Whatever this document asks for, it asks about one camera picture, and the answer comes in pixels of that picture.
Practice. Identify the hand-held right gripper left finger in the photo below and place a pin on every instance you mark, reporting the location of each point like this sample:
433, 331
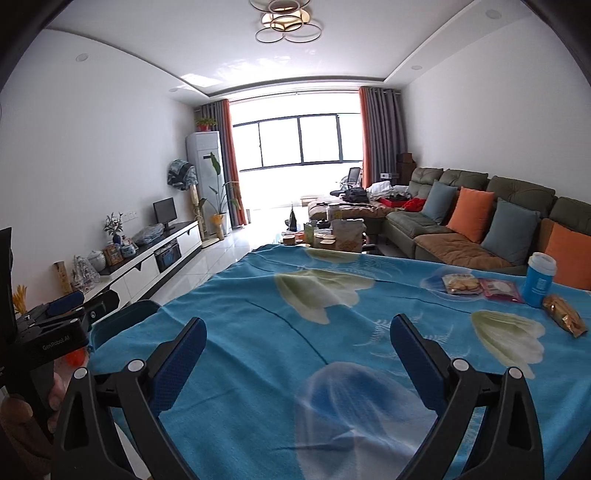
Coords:
180, 364

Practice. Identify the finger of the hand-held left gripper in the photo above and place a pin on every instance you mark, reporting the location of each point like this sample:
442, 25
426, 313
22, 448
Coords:
67, 301
104, 303

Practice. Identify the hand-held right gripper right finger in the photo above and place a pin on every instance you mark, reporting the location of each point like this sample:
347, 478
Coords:
415, 364

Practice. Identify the orange peel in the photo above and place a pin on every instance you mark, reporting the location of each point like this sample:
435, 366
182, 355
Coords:
76, 358

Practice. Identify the teal trash bin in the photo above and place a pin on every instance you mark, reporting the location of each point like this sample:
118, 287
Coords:
124, 318

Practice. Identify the person's left hand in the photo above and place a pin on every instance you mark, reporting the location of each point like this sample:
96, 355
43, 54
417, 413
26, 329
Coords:
23, 429

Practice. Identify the wooden tube ornament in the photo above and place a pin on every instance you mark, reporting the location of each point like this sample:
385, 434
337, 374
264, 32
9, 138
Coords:
61, 277

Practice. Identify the glass ship ornament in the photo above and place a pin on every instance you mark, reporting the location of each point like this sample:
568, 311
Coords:
84, 274

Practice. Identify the yellow dried grass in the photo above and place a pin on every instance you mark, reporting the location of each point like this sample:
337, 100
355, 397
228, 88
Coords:
21, 300

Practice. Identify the blue white ceramic jar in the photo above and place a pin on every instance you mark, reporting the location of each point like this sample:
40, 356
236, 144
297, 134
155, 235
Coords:
128, 249

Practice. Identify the vase with plant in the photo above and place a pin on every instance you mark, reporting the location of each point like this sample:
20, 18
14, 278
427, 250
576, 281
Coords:
114, 226

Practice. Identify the clear plastic bag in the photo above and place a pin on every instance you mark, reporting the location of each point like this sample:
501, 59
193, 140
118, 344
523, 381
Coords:
147, 233

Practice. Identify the clear cookie packet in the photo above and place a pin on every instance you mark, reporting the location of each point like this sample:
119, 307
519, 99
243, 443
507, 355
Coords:
459, 282

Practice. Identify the blue floral blanket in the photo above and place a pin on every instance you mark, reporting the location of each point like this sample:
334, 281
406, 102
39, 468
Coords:
277, 346

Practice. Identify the white black TV cabinet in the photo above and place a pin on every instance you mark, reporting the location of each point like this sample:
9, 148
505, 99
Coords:
184, 240

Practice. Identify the black monitor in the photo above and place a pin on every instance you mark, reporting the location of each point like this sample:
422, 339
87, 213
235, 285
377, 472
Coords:
165, 213

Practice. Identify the pink snack packet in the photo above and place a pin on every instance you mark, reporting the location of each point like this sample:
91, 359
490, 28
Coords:
501, 290

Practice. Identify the dark coffee table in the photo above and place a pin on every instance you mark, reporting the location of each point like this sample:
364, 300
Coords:
371, 249

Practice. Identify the brown sofa seat pad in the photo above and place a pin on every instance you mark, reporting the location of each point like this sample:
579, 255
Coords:
455, 245

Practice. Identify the beige bag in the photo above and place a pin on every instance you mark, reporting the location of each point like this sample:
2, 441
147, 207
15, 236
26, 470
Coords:
347, 234

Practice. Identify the blue cup white lid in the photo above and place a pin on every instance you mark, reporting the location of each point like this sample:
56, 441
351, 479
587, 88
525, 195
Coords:
539, 281

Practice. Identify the cloth covered standing fan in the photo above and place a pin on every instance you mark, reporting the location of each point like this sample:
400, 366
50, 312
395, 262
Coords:
181, 174

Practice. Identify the tall potted green plant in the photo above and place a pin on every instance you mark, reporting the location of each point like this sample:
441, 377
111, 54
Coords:
219, 203

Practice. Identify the white standing air conditioner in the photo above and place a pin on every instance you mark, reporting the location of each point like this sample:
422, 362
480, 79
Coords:
203, 184

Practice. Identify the gold snack packet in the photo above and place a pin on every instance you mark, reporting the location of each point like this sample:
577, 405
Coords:
565, 316

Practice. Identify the orange cushion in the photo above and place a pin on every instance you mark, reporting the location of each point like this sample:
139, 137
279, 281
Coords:
471, 214
570, 258

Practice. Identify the red cloth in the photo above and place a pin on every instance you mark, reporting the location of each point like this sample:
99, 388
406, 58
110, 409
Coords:
415, 204

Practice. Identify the group of jars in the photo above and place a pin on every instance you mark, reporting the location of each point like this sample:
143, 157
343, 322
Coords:
314, 239

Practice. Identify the grey-blue cushion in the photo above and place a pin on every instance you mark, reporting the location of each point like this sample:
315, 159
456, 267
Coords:
510, 228
438, 201

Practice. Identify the white clothes pile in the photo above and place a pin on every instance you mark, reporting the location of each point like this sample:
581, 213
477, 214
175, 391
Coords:
383, 187

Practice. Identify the black bag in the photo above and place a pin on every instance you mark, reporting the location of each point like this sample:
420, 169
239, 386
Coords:
355, 194

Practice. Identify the brown ottoman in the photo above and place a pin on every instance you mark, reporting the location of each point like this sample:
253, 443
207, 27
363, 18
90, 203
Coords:
323, 207

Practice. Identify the black cone bottle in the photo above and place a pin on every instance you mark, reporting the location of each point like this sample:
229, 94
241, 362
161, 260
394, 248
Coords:
292, 219

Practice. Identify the small white device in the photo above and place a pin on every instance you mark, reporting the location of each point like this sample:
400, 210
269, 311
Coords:
388, 175

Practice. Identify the grey orange curtain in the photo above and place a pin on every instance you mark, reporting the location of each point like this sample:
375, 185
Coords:
381, 134
226, 152

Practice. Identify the black office chair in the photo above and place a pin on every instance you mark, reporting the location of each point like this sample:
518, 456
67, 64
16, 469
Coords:
352, 177

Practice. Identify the dark brown cabinet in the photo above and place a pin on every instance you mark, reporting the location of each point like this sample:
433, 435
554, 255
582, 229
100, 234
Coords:
406, 164

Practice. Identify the green sofa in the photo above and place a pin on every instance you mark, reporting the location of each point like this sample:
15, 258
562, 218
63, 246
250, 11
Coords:
521, 189

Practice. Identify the small potted plant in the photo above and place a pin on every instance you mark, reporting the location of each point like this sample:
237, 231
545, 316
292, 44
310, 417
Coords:
205, 123

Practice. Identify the large window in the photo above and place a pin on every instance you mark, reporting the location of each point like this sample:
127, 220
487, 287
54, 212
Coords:
300, 138

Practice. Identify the picture frame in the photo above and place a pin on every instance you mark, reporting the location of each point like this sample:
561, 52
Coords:
112, 255

